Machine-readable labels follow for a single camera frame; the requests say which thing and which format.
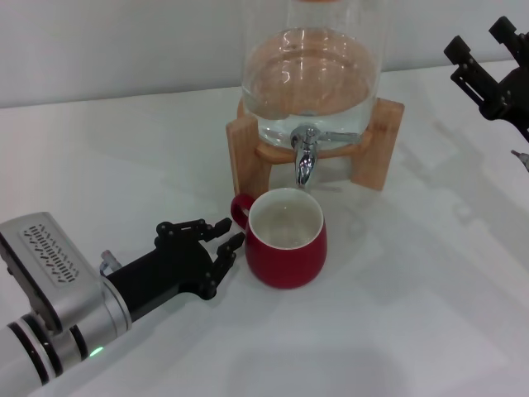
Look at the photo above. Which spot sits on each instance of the small clear wrist connector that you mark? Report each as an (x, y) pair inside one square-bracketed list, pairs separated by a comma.
[(109, 260)]

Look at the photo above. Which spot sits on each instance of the red ceramic cup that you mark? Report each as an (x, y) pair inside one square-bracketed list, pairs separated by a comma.
[(285, 264)]

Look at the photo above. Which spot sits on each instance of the glass water dispenser jar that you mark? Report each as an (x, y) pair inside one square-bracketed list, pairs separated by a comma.
[(310, 70)]

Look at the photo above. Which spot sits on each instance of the wooden dispenser stand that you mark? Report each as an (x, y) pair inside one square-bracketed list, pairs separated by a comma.
[(244, 157)]

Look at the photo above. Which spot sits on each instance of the chrome faucet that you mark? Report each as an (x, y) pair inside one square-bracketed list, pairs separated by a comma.
[(305, 163)]

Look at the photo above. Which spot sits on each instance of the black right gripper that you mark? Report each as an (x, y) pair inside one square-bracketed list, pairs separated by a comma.
[(520, 99)]

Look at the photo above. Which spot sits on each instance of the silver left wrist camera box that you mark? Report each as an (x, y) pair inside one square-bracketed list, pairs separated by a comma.
[(49, 256)]

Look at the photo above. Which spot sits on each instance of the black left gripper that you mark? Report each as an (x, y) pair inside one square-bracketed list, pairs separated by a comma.
[(173, 264)]

